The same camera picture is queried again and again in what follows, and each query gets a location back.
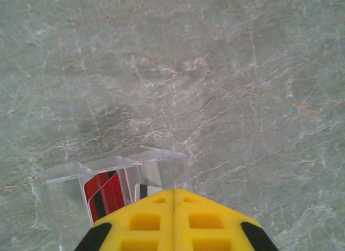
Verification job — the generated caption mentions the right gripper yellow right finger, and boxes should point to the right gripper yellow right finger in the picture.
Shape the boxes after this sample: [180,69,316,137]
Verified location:
[174,188,280,251]

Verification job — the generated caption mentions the white card black stripe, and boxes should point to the white card black stripe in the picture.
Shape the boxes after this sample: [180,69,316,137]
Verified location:
[134,182,163,202]

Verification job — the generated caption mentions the red VIP card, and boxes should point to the red VIP card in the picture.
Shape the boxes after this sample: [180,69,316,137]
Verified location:
[83,171,119,208]
[86,173,127,227]

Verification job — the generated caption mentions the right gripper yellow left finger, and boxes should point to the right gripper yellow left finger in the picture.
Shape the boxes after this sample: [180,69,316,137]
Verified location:
[74,188,175,251]

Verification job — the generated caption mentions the clear acrylic card holder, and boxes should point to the clear acrylic card holder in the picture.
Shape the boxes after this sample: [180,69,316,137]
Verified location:
[40,145,192,251]

